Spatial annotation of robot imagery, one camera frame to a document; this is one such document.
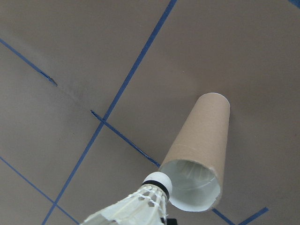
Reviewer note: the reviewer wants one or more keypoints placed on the brown cardboard tube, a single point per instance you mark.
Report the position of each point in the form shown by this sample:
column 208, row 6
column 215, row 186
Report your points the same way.
column 201, row 131

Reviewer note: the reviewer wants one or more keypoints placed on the white feather shuttlecock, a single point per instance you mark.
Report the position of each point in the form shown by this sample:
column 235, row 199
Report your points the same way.
column 194, row 171
column 140, row 206

